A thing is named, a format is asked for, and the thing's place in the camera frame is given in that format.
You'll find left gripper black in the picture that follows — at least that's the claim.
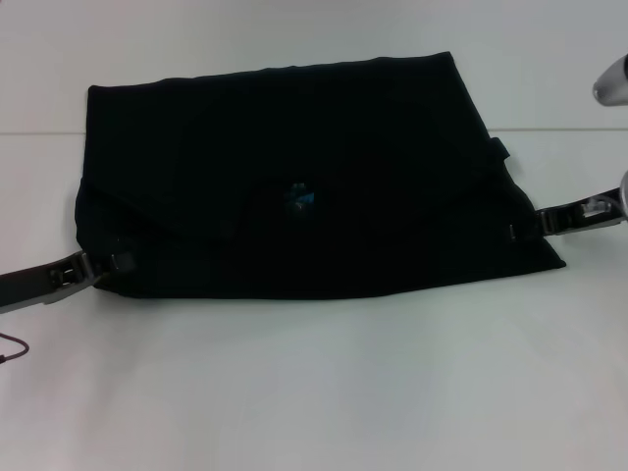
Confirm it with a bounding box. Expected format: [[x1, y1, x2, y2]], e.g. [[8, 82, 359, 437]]
[[0, 248, 137, 315]]

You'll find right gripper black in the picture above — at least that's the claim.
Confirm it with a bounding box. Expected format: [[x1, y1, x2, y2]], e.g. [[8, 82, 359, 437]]
[[507, 193, 623, 244]]

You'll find black shirt with FREE print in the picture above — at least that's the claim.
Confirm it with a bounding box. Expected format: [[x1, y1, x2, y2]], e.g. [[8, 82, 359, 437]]
[[73, 50, 566, 301]]

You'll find red and black cable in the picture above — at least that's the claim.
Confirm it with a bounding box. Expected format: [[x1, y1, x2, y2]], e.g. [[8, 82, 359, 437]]
[[0, 333, 30, 367]]

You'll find right wrist camera silver housing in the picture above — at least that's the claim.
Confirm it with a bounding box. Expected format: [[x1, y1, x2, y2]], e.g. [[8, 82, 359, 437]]
[[592, 51, 628, 107]]

